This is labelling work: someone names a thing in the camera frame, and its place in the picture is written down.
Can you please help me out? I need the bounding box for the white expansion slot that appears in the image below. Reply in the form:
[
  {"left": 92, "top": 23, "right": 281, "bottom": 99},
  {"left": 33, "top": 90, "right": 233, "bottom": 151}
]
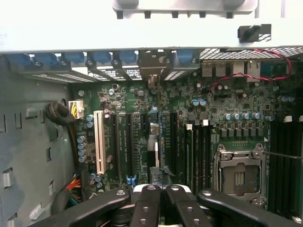
[{"left": 93, "top": 110, "right": 107, "bottom": 175}]

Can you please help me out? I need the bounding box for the green motherboard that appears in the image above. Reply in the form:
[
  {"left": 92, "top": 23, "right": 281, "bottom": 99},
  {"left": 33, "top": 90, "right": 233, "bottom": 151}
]
[{"left": 68, "top": 78, "right": 303, "bottom": 213}]

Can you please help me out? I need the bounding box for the thin red black twisted wire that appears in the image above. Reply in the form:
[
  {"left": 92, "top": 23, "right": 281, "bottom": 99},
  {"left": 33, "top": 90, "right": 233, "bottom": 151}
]
[{"left": 208, "top": 48, "right": 293, "bottom": 92}]

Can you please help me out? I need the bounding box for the black braided power cable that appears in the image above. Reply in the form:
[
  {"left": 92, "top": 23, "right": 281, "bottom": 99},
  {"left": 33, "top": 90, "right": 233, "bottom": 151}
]
[{"left": 44, "top": 102, "right": 83, "bottom": 171}]

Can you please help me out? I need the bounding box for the metal CPU socket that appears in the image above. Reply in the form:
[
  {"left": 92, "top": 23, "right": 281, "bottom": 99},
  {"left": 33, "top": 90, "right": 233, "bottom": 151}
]
[{"left": 213, "top": 143, "right": 268, "bottom": 207}]

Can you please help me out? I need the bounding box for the white power connector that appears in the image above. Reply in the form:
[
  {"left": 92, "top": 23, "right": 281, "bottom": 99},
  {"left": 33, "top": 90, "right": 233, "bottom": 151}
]
[{"left": 68, "top": 99, "right": 85, "bottom": 120}]

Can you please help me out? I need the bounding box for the open black PC case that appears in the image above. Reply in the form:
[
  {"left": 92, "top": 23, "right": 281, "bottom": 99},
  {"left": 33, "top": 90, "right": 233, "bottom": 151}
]
[{"left": 0, "top": 0, "right": 303, "bottom": 227}]

